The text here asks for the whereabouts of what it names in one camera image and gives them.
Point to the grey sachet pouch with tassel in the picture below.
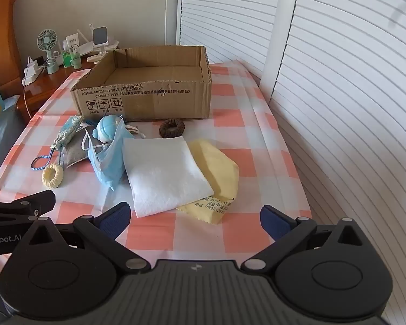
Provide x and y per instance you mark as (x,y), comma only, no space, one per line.
(76,150)

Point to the white charger plug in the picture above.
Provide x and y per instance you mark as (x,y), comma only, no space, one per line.
(32,74)

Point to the brown hair scrunchie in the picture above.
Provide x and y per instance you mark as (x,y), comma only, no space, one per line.
(163,130)

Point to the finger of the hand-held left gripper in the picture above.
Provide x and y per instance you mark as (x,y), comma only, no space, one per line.
(33,203)

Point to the white louvered wardrobe door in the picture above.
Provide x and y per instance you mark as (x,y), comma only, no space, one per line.
(352,108)
(230,17)

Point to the blue face mask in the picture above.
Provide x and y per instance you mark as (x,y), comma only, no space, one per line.
(108,166)

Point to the white remote control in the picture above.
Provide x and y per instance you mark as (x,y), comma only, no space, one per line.
(96,57)

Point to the wooden nightstand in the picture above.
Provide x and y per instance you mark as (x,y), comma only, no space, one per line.
(50,84)

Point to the yellow cleaning cloth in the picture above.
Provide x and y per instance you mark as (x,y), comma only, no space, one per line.
(220,172)

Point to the light blue round plush toy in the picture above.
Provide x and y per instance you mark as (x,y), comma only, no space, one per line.
(106,128)

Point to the cream hair scrunchie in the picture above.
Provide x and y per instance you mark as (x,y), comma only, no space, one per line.
(46,176)

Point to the brown cardboard box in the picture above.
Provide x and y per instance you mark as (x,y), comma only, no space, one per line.
(149,101)

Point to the small green desk fan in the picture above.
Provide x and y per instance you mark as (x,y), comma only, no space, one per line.
(47,39)

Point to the green labelled bottle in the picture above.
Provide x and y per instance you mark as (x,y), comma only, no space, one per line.
(67,59)

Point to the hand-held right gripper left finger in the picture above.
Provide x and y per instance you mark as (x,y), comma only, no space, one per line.
(116,217)

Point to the blue grey bedding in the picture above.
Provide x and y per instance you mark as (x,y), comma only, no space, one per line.
(1,132)

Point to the wooden bed headboard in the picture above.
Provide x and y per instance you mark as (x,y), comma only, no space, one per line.
(3,40)

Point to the white router with antennas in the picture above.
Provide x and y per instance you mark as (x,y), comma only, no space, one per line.
(84,49)

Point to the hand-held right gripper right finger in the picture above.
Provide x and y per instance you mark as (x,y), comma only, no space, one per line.
(273,220)

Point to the pale green bottle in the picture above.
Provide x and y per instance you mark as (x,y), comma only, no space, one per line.
(75,61)

